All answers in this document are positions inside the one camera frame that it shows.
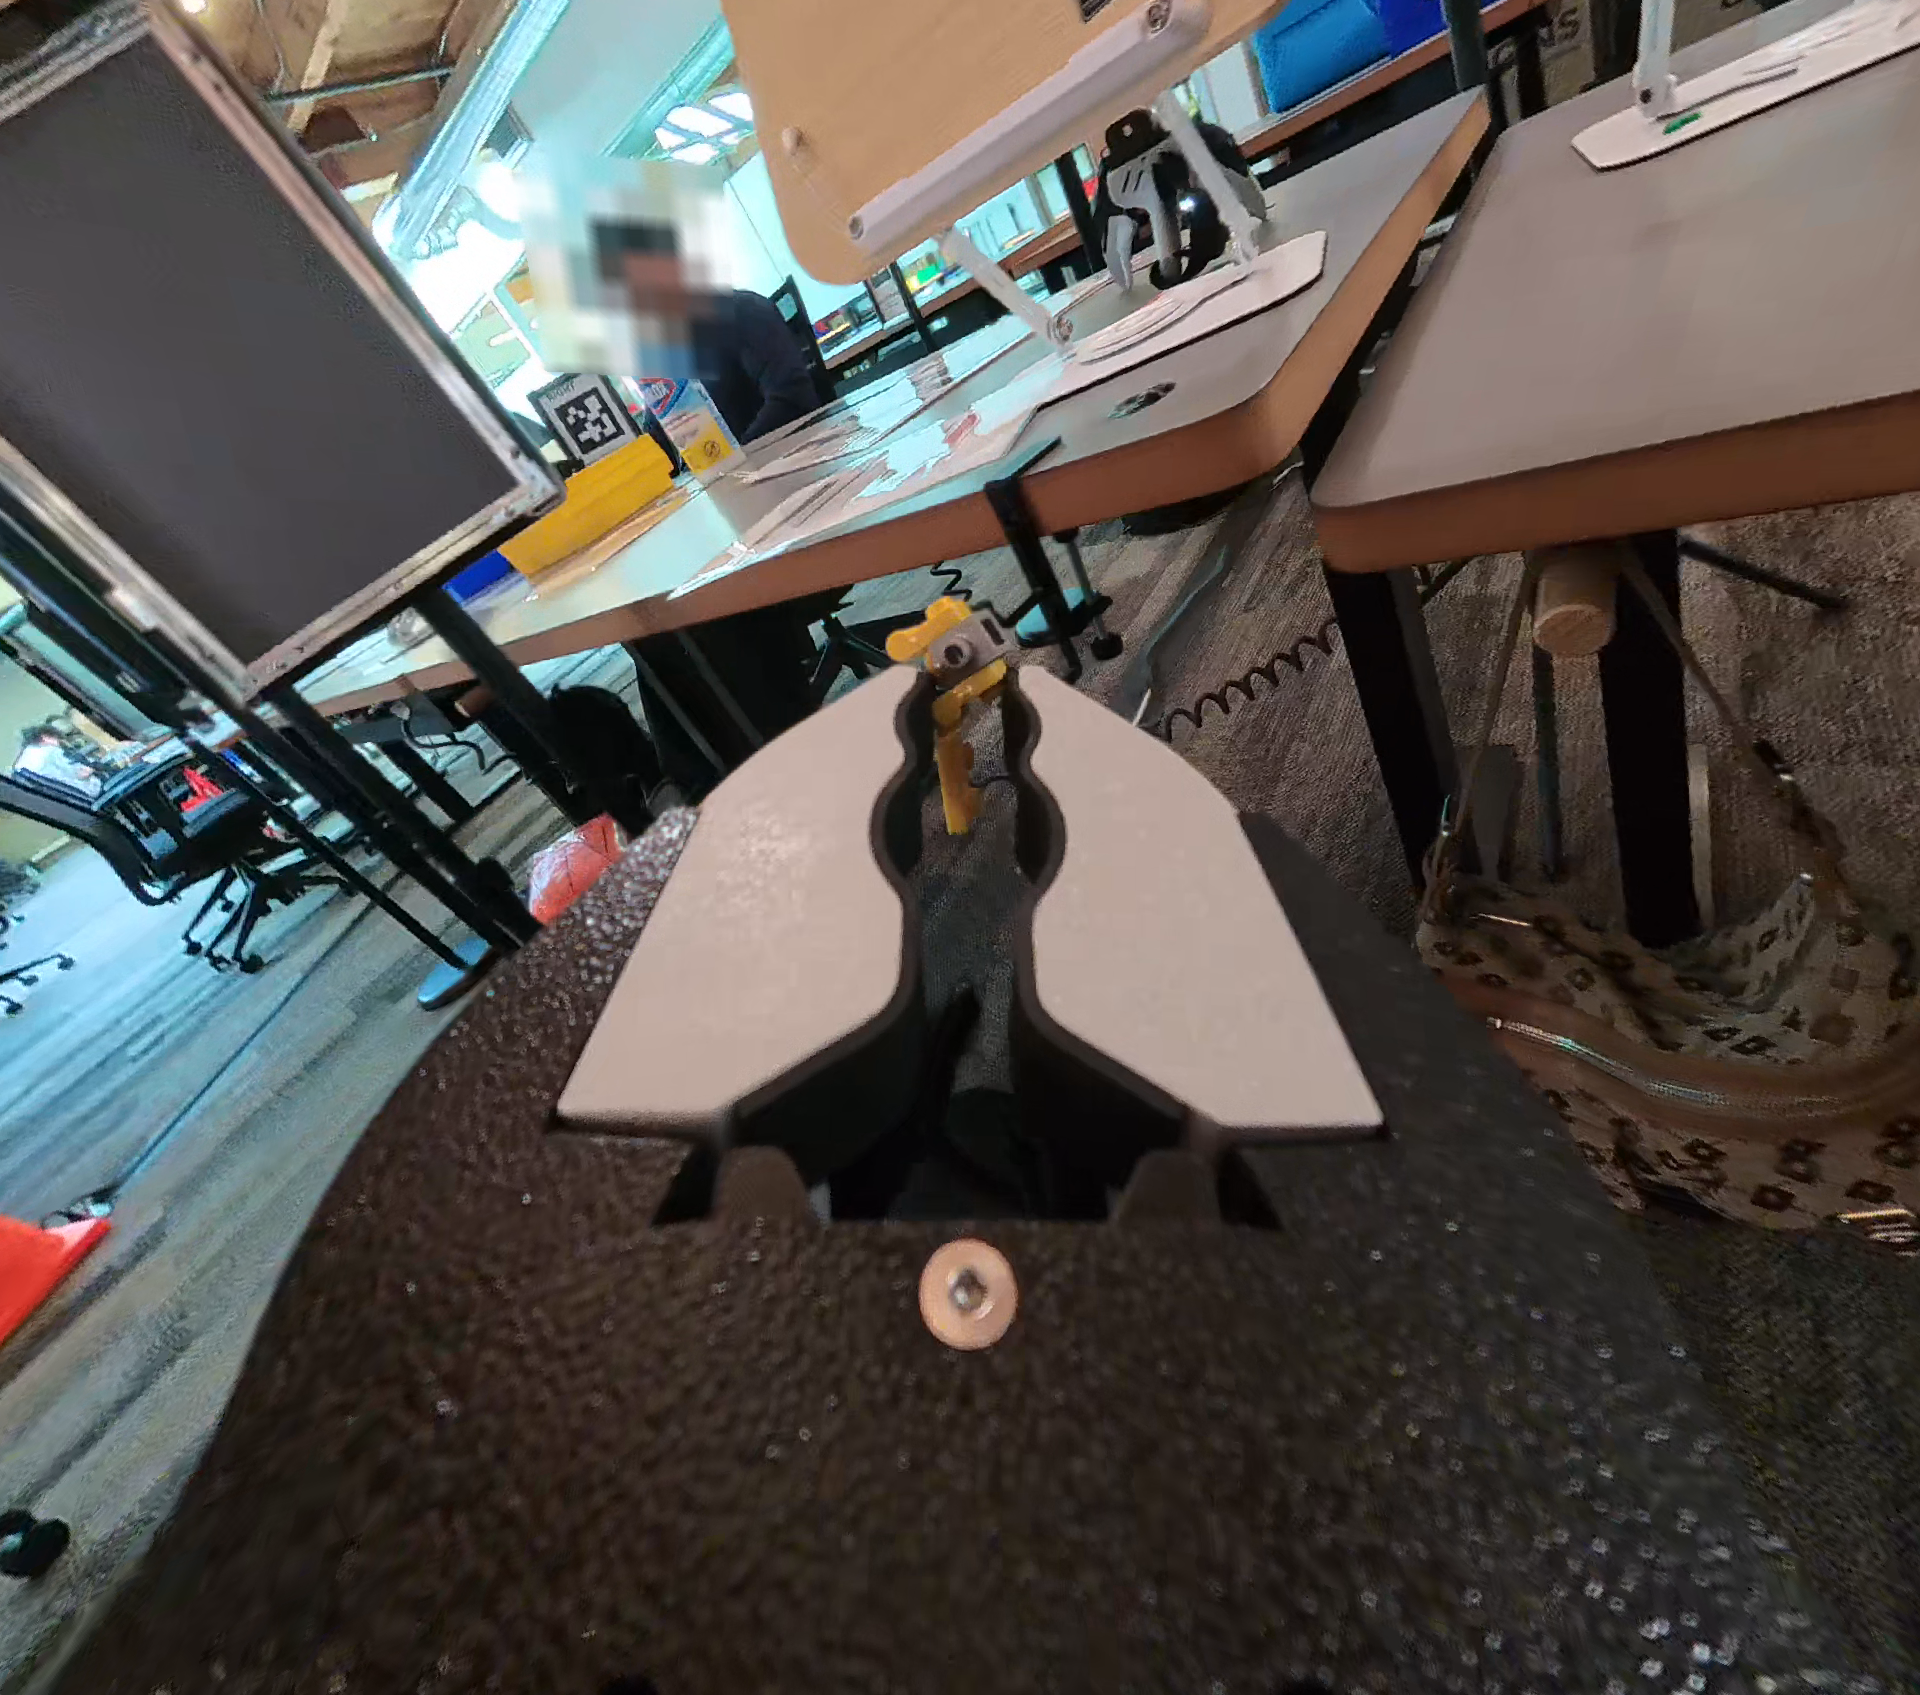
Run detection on black flat panel on stand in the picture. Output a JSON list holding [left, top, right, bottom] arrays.
[[0, 0, 569, 1013]]

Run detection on grey table with wood edge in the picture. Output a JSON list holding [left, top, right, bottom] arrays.
[[291, 87, 1499, 713]]

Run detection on black and grey idle device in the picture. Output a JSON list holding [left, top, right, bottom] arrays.
[[1091, 111, 1273, 293]]

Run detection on black office chair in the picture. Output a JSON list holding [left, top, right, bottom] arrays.
[[0, 735, 369, 977]]

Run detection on printed tag marker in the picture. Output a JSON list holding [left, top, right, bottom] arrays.
[[527, 369, 643, 471]]

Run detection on yellow brick assembly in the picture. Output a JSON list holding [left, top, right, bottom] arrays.
[[884, 597, 1016, 839]]

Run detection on patterned beige handbag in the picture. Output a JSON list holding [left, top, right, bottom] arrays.
[[1413, 555, 1920, 1259]]

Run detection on white paper sheets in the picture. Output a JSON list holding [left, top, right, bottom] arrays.
[[665, 351, 1052, 601]]

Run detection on yellow sign card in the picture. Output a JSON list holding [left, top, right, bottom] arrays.
[[659, 405, 747, 485]]

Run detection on wooden peg hook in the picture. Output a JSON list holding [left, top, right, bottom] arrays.
[[1525, 543, 1631, 657]]

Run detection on yellow flat box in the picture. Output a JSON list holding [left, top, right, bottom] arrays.
[[491, 435, 683, 581]]

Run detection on black coiled cable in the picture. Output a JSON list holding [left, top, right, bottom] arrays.
[[1145, 617, 1344, 749]]

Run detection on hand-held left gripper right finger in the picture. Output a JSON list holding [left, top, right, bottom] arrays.
[[1007, 665, 1385, 1223]]

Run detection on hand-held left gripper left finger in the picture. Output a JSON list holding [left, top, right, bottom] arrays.
[[553, 669, 925, 1223]]

